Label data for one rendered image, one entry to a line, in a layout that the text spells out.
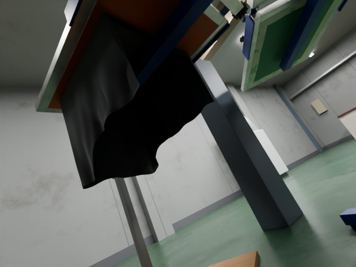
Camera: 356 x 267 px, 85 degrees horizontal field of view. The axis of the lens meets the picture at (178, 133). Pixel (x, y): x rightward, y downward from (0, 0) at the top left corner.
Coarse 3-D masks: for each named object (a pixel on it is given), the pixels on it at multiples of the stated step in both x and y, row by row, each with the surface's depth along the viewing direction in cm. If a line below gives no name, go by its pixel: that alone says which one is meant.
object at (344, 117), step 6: (354, 108) 499; (342, 114) 520; (348, 114) 515; (354, 114) 505; (342, 120) 526; (348, 120) 516; (354, 120) 506; (348, 126) 518; (354, 126) 508; (354, 132) 510
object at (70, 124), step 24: (96, 48) 66; (120, 48) 58; (96, 72) 66; (120, 72) 59; (72, 96) 80; (96, 96) 69; (120, 96) 59; (72, 120) 80; (96, 120) 71; (72, 144) 81
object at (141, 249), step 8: (120, 184) 116; (120, 192) 115; (128, 192) 116; (128, 200) 114; (128, 208) 111; (128, 216) 110; (128, 224) 110; (136, 224) 109; (136, 232) 107; (136, 240) 106; (136, 248) 106; (144, 248) 105; (144, 256) 103; (144, 264) 101
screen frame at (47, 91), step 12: (84, 0) 58; (84, 12) 61; (204, 12) 79; (216, 12) 81; (84, 24) 64; (72, 36) 66; (60, 48) 69; (72, 48) 70; (60, 60) 72; (192, 60) 103; (48, 72) 78; (60, 72) 76; (48, 84) 79; (48, 96) 85; (36, 108) 89; (48, 108) 91
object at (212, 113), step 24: (216, 72) 147; (216, 96) 131; (216, 120) 132; (240, 120) 130; (240, 144) 119; (240, 168) 122; (264, 168) 116; (264, 192) 110; (288, 192) 115; (264, 216) 113; (288, 216) 105
